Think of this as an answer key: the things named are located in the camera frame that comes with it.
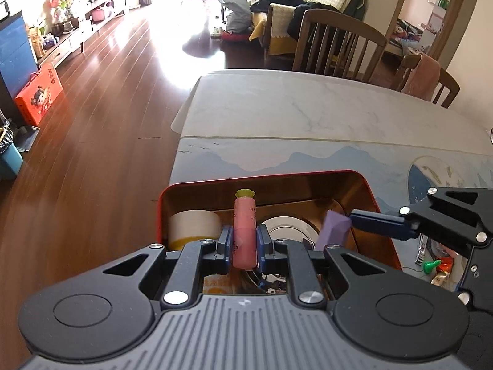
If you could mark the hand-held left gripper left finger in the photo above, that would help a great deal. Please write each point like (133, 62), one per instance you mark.
(225, 250)

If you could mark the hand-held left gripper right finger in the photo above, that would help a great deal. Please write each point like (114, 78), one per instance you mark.
(264, 250)

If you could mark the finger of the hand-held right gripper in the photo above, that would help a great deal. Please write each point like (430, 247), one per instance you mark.
(381, 223)

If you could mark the pink cylindrical toy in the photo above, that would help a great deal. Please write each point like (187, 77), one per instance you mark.
(244, 231)

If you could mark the yellow snack packet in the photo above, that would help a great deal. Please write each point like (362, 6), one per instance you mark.
(215, 285)

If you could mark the red snack packet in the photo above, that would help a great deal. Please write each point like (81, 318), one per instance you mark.
(443, 273)

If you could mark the purple rectangular block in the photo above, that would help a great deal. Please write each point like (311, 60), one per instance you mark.
(333, 229)

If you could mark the red metal box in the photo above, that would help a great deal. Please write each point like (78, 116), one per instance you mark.
(346, 189)

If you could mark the green push pin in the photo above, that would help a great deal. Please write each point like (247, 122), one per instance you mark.
(430, 266)

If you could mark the pink towel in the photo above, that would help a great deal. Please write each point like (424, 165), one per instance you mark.
(421, 77)

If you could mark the wooden chair with towel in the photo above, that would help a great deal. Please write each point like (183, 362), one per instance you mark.
(446, 84)

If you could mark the bed with colourful bedding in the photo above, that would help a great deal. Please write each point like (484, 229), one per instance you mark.
(406, 36)

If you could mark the wooden slatted chair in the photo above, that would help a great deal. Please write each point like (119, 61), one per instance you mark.
(339, 34)

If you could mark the red floor cushion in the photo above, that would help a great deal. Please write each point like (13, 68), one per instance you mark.
(235, 35)

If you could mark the yellow cloth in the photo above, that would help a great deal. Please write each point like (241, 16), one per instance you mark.
(277, 34)

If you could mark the white bedroom shelf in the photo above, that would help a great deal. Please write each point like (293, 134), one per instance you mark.
(441, 7)

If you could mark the teal trash bin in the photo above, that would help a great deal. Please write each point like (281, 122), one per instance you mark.
(9, 158)

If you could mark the orange gift box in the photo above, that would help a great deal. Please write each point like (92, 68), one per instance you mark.
(38, 96)

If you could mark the grey plastic bag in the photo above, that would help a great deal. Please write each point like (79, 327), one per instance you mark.
(235, 7)

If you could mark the black jacket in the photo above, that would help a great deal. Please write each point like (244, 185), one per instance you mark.
(277, 2)

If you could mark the wooden TV cabinet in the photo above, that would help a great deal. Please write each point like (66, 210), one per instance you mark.
(84, 27)

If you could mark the blue folding board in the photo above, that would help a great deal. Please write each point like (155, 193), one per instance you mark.
(13, 57)

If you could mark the red flower arrangement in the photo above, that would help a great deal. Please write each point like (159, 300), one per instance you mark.
(57, 5)

